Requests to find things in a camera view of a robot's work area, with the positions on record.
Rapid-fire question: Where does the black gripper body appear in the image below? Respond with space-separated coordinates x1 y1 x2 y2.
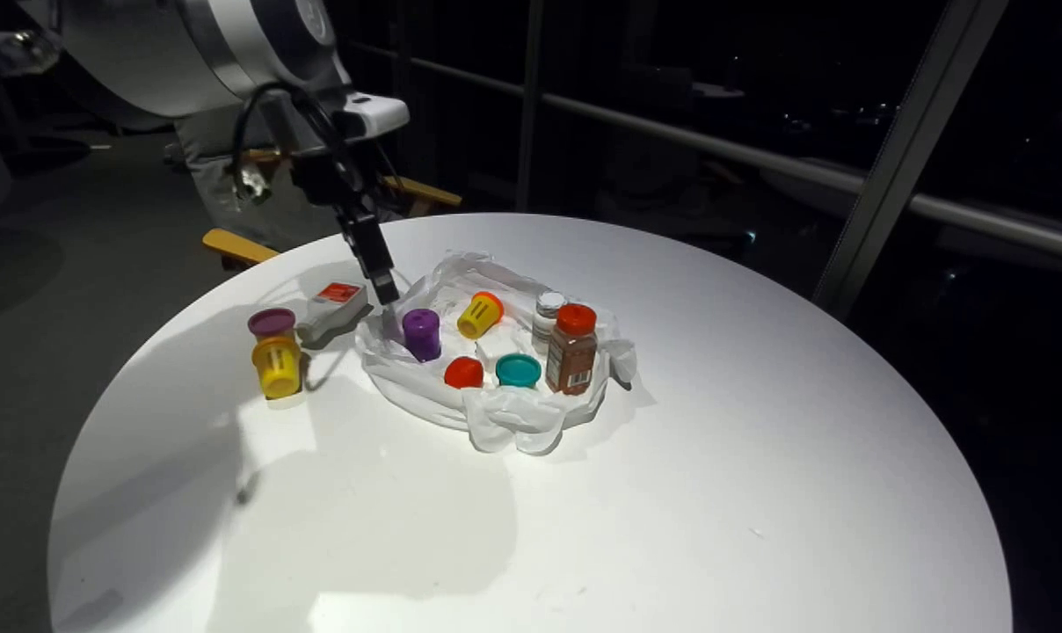
288 144 382 230

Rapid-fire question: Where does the white bottle with red label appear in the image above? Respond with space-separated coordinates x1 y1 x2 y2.
298 279 377 353

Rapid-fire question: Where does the purple tub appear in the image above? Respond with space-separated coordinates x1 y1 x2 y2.
397 306 447 367

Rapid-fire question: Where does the small yellow tub orange lid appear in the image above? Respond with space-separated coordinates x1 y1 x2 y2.
452 290 511 345

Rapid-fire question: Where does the red round small tub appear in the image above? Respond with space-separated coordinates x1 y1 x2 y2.
440 357 488 394

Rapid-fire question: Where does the large yellow tub orange lid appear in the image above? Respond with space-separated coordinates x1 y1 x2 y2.
248 334 314 405

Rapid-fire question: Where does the spice jar with red lid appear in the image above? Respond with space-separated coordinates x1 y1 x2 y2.
541 304 606 400

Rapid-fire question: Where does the white plastic bag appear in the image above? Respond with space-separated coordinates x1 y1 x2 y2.
355 249 640 460

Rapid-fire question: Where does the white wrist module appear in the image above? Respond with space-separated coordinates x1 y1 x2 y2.
331 88 413 144

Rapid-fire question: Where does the tan wooden armrest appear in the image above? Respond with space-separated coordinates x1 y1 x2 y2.
377 172 465 215

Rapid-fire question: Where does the yellow wooden plank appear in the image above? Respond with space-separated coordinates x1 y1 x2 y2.
199 225 282 270

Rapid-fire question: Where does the grey horizontal railing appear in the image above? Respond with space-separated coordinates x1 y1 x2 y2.
364 41 1062 263

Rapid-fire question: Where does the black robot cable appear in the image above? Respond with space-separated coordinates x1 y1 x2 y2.
223 76 382 230

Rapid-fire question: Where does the slanted grey window post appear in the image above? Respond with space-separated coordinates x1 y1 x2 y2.
812 0 1014 315

